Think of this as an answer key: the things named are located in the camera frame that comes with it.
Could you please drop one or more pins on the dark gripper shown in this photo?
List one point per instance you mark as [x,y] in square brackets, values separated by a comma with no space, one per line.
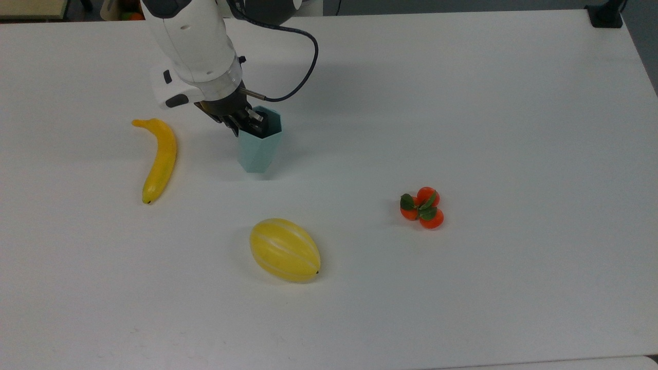
[223,107]

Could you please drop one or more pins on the teal faceted mug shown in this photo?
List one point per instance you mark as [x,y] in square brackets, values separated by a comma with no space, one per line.
[259,149]

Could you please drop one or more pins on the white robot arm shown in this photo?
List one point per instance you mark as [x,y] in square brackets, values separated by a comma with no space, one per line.
[193,46]

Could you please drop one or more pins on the yellow banana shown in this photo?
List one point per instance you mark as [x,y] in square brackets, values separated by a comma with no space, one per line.
[160,159]

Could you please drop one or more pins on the yellow striped melon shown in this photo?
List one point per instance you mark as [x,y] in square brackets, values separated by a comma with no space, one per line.
[284,250]

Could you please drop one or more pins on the orange tangerine cluster with leaves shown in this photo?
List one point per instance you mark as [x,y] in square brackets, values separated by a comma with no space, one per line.
[424,208]

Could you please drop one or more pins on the wooden board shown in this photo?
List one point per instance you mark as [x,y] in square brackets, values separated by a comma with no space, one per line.
[31,7]

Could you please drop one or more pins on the black mount base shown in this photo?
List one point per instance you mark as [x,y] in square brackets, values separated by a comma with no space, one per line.
[606,14]

